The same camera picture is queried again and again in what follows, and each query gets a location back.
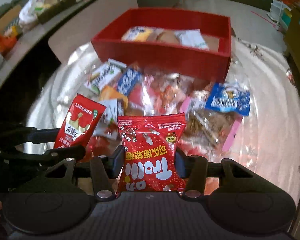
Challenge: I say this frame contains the red spicy strip packet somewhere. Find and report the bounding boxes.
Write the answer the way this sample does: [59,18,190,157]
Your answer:
[54,94,106,148]

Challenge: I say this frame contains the white brown snack packet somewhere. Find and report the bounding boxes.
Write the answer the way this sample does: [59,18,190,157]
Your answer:
[93,99,124,140]

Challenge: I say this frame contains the red cola gummy packet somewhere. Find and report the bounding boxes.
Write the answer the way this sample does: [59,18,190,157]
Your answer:
[117,113,186,194]

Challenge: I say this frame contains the orange snack packet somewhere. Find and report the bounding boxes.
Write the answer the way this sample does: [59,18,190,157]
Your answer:
[100,85,128,109]

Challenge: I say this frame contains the blue small snack packet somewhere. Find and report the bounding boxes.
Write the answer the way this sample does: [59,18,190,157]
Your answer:
[205,83,250,116]

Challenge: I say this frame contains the green white wafer packet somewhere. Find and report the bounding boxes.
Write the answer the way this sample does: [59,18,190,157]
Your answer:
[84,59,127,95]

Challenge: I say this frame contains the pink sunflower seed packet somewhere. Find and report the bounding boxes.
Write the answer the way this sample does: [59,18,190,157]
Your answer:
[179,96,242,155]

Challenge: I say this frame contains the blue red large snack bag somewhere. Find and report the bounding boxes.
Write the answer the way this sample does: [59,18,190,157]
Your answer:
[114,66,214,156]

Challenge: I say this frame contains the white silver snack packet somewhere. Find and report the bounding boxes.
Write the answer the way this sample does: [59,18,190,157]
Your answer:
[174,29,209,50]

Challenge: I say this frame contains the toast bread packet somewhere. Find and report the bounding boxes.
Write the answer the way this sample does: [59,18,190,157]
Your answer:
[121,27,154,42]

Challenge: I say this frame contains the grey curved coffee table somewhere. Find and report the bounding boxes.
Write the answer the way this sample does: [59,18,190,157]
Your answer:
[0,0,138,89]

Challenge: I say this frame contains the red cardboard box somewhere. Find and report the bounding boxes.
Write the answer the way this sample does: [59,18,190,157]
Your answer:
[91,7,231,82]

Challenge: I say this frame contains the dark green box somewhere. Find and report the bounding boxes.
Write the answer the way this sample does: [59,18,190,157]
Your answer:
[37,0,82,24]

